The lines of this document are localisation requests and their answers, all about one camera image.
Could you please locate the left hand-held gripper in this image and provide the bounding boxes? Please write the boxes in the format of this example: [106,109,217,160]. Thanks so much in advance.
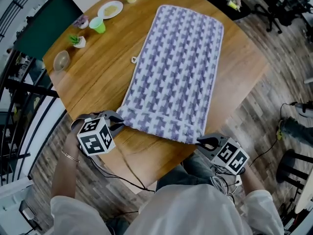
[70,110,126,156]

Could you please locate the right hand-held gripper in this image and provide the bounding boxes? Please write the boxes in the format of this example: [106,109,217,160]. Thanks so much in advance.
[197,133,250,175]

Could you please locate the purple white patterned towel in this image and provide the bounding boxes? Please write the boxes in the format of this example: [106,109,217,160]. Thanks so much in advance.
[116,4,225,145]

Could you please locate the person's left forearm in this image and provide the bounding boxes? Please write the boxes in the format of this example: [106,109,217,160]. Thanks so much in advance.
[52,128,81,200]

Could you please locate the person's right forearm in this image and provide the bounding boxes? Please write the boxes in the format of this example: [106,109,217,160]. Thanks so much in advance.
[241,164,264,195]

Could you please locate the person's grey jeans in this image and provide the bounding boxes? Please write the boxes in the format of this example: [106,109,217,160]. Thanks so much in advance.
[156,153,221,193]

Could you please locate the person's white shirt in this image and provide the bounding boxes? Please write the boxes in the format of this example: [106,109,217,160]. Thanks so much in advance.
[50,184,286,235]

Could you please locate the clear beige bowl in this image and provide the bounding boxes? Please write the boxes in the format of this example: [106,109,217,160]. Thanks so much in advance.
[53,50,70,72]

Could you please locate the black round stool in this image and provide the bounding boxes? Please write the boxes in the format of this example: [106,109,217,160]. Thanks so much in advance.
[276,149,313,190]

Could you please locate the green plant in white pot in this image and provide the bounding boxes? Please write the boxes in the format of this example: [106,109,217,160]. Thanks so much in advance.
[67,34,87,49]

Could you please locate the green plastic cup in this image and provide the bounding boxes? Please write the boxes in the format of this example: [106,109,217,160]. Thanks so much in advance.
[89,17,106,34]

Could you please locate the white grey hand-held device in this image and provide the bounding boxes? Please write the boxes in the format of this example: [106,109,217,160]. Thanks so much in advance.
[291,101,313,118]

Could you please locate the purple plant in white pot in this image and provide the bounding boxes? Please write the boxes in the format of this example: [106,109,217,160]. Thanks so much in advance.
[73,15,89,29]

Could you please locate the white round table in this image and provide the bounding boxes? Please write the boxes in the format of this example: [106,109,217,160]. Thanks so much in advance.
[294,177,313,215]

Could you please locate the yellow crumbly food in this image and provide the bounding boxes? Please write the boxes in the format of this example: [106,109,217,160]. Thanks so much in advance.
[104,5,118,16]

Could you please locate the green partition panel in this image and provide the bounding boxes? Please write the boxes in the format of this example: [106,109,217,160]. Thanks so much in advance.
[13,0,84,61]

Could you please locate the white plate with yellow food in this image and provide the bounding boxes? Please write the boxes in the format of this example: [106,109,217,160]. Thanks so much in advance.
[97,0,124,20]

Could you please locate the black office chair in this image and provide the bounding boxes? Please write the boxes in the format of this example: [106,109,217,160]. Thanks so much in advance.
[254,0,313,34]
[193,0,256,22]

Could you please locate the yellow wrapped flower bundle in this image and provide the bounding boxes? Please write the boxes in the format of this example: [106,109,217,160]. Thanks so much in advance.
[226,0,242,11]

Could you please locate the right hand-held gripper black cable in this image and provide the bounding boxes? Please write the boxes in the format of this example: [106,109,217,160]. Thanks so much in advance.
[212,165,245,198]

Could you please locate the hand-held gripper black cable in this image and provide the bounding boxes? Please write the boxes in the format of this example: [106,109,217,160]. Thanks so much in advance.
[212,165,245,198]
[85,153,156,193]

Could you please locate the left hand-held gripper black cable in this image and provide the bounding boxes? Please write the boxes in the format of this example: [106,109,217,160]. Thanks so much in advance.
[85,153,156,193]

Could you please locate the thin metal bracelet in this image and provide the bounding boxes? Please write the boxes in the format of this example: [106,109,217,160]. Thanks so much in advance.
[61,150,81,163]

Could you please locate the black floor cable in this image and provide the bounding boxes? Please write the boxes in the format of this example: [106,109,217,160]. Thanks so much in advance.
[249,103,296,166]

